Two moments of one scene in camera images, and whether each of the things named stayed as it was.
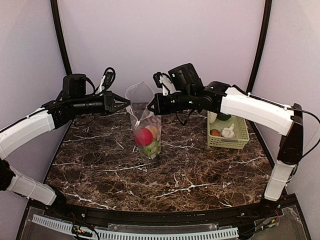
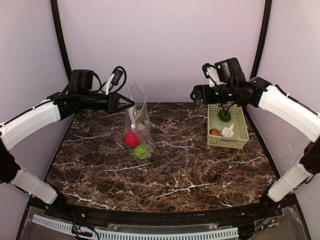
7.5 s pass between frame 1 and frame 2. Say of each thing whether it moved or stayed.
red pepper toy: moved
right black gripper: moved
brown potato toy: stayed
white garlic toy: stayed
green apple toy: moved
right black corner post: stayed
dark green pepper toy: stayed
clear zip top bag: moved
